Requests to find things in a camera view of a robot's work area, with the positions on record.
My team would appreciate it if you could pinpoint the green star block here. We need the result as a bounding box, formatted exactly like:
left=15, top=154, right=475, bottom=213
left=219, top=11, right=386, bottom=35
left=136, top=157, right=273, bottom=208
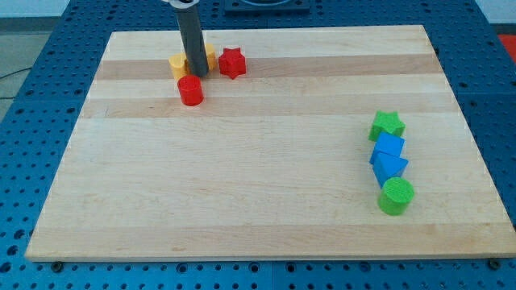
left=368, top=110, right=406, bottom=141

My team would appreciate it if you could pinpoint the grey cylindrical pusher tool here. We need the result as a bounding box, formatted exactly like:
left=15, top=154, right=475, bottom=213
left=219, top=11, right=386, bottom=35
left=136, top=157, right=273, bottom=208
left=164, top=0, right=209, bottom=77

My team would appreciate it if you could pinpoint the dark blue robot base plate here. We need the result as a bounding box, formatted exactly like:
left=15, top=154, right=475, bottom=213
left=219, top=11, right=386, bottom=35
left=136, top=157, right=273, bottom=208
left=223, top=0, right=312, bottom=14

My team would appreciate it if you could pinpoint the blue cube block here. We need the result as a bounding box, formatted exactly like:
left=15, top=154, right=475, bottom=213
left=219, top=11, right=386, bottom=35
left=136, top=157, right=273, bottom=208
left=369, top=132, right=405, bottom=164

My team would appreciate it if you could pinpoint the green cylinder block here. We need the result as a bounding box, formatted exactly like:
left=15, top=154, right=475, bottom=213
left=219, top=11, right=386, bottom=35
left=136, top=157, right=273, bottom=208
left=377, top=177, right=415, bottom=216

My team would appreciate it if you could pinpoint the blue triangular prism block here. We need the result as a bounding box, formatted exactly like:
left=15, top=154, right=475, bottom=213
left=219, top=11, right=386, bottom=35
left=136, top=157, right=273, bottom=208
left=372, top=152, right=409, bottom=188

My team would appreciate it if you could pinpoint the light wooden board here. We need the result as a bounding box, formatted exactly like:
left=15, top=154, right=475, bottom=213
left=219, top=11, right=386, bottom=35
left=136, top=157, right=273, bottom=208
left=25, top=25, right=515, bottom=262

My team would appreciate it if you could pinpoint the black cable on floor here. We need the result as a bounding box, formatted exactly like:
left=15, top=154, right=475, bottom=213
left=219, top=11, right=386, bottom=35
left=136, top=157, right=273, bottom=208
left=0, top=66, right=32, bottom=101

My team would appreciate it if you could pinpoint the red cylinder block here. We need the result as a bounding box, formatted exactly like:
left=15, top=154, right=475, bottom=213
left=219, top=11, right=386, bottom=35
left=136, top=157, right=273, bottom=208
left=177, top=75, right=204, bottom=106

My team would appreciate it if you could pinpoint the red star block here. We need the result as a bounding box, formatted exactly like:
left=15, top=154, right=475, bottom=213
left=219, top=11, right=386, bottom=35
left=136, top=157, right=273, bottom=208
left=218, top=48, right=247, bottom=79

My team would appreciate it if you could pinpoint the yellow heart block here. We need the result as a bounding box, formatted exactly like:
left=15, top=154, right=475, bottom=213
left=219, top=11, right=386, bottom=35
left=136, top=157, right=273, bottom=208
left=169, top=43, right=218, bottom=81

